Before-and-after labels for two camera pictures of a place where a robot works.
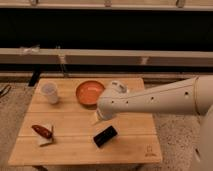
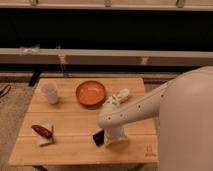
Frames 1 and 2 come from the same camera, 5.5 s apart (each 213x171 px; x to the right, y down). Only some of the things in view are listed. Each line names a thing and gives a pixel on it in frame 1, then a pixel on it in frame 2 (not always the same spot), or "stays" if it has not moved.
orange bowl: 89,91 stays
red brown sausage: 42,131 stays
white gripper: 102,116 → 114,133
